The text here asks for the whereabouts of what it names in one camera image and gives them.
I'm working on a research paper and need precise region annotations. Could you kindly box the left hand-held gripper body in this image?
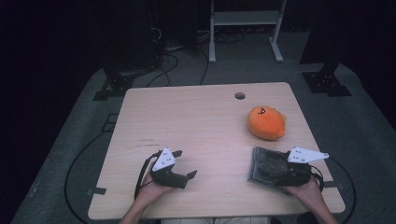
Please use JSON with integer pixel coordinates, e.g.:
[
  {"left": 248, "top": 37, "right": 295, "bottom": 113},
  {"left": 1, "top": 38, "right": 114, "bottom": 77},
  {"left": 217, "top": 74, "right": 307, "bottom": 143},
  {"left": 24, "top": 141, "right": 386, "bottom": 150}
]
[{"left": 149, "top": 147, "right": 189, "bottom": 189}]

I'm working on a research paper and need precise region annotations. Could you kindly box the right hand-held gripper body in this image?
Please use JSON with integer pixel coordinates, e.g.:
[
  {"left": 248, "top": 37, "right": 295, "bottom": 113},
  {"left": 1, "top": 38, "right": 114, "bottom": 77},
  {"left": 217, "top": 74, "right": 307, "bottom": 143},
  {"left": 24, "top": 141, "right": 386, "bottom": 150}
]
[{"left": 277, "top": 147, "right": 330, "bottom": 189}]

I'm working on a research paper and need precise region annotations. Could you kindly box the grey fluffy towel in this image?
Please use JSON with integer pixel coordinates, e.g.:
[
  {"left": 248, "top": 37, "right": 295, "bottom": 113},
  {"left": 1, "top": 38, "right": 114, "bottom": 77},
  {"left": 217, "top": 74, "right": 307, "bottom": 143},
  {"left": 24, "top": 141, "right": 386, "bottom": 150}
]
[{"left": 247, "top": 147, "right": 294, "bottom": 196}]

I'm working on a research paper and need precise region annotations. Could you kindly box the orange plush toy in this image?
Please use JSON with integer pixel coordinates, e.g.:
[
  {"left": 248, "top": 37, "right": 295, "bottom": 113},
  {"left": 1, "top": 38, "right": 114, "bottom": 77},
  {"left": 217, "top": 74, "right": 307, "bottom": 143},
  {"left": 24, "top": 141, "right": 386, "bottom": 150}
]
[{"left": 247, "top": 105, "right": 288, "bottom": 142}]

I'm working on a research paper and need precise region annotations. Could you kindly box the person's left hand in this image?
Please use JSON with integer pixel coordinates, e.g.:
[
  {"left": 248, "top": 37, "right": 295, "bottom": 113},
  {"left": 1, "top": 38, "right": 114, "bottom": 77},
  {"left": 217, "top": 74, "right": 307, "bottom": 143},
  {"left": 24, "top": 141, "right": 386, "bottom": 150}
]
[{"left": 136, "top": 164, "right": 176, "bottom": 203}]

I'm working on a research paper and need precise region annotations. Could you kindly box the person's right hand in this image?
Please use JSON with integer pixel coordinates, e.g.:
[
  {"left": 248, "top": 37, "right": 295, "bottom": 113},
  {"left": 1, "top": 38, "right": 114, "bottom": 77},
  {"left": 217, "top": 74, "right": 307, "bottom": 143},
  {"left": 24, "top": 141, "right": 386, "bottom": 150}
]
[{"left": 284, "top": 179, "right": 327, "bottom": 213}]

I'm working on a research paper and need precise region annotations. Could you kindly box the grey tape strip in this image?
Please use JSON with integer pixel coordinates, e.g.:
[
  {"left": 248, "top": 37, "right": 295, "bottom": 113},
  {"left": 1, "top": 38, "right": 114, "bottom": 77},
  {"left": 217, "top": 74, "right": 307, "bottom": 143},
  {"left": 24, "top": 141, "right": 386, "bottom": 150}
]
[
  {"left": 86, "top": 187, "right": 107, "bottom": 196},
  {"left": 321, "top": 180, "right": 346, "bottom": 191}
]

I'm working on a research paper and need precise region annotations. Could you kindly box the black stand with flat base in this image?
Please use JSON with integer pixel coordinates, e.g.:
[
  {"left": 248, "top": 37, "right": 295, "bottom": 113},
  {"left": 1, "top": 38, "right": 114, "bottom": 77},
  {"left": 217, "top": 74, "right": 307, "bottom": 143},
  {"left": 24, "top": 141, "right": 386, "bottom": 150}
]
[{"left": 298, "top": 0, "right": 353, "bottom": 98}]

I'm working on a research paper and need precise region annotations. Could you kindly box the black stand with angled feet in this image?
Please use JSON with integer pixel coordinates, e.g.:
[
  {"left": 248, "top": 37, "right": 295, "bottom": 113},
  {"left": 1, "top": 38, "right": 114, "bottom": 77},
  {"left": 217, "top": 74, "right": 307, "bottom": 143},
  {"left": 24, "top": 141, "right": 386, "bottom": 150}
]
[{"left": 92, "top": 66, "right": 135, "bottom": 102}]

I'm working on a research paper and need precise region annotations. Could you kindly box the white metal stand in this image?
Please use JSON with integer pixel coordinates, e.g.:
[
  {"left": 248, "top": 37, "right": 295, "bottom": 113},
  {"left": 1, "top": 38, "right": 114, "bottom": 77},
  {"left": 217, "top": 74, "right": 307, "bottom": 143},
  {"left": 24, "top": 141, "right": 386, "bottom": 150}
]
[{"left": 208, "top": 0, "right": 288, "bottom": 64}]

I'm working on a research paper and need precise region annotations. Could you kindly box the left hand-held gripper cable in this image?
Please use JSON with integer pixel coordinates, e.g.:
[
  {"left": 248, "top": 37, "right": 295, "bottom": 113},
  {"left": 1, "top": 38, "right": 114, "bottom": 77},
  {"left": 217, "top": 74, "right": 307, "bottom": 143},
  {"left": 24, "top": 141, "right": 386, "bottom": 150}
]
[{"left": 134, "top": 150, "right": 163, "bottom": 201}]

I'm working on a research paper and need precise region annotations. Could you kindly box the hand-held gripper cable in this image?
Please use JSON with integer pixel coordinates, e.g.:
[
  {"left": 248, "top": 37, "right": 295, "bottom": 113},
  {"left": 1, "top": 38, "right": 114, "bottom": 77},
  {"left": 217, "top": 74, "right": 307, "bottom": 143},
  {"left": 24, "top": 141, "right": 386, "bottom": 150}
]
[
  {"left": 310, "top": 164, "right": 325, "bottom": 192},
  {"left": 134, "top": 150, "right": 163, "bottom": 201}
]

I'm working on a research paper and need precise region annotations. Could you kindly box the right hand-held gripper cable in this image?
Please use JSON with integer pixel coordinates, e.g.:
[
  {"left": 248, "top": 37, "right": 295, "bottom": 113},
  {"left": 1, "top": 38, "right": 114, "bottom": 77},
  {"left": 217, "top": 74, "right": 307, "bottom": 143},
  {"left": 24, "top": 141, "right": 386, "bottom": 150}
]
[{"left": 310, "top": 164, "right": 325, "bottom": 192}]

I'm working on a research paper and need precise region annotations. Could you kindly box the thin black floor cable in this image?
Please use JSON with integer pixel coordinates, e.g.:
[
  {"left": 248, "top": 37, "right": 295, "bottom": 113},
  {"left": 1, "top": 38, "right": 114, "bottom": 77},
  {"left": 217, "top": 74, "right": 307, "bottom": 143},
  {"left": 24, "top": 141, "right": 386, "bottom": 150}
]
[{"left": 323, "top": 153, "right": 358, "bottom": 224}]

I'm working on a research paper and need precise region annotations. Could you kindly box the black looped floor cable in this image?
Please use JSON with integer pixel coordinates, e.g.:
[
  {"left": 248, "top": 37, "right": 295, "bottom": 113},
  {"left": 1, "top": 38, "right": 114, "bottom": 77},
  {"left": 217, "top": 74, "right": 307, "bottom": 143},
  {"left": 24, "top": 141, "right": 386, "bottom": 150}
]
[{"left": 146, "top": 51, "right": 180, "bottom": 89}]

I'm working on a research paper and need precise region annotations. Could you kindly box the black straight floor cable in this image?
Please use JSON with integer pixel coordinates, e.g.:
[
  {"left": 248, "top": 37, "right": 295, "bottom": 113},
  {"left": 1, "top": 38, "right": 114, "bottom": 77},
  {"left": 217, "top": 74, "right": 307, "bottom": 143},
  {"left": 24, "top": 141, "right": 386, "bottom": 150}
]
[{"left": 199, "top": 48, "right": 210, "bottom": 86}]

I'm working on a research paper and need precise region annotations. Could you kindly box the long black floor cable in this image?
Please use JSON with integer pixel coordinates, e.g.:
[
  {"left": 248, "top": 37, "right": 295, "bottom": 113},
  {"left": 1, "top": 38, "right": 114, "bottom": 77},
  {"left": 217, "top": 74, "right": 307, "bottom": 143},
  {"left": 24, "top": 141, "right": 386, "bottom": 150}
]
[{"left": 64, "top": 130, "right": 120, "bottom": 224}]

